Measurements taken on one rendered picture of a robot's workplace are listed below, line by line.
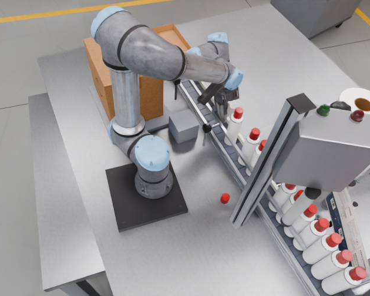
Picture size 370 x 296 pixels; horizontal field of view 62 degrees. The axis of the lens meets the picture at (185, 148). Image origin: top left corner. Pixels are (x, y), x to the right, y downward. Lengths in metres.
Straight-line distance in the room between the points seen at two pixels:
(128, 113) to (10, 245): 1.43
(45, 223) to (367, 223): 1.20
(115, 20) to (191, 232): 0.76
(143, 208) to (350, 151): 0.76
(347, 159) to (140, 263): 0.76
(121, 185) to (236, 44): 1.09
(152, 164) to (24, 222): 1.37
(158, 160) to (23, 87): 2.11
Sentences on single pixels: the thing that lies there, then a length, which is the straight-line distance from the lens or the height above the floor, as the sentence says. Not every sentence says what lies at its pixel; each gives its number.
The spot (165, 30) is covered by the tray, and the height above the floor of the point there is 0.84.
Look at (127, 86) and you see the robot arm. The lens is 0.95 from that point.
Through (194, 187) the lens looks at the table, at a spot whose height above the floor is 0.83.
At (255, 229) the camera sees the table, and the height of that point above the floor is 0.83.
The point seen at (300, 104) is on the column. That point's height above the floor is 1.50.
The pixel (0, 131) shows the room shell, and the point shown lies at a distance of 2.74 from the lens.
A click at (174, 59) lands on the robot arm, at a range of 0.81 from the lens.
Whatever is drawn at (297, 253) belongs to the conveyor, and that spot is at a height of 0.88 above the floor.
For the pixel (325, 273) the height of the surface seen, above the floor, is 0.96.
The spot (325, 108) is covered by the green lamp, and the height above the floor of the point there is 1.50.
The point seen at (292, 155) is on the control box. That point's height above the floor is 1.41.
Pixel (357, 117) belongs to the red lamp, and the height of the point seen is 1.49.
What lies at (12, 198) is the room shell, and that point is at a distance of 2.38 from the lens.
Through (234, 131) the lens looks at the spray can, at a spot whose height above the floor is 0.98.
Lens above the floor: 1.96
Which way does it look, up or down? 56 degrees down
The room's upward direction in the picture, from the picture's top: 6 degrees clockwise
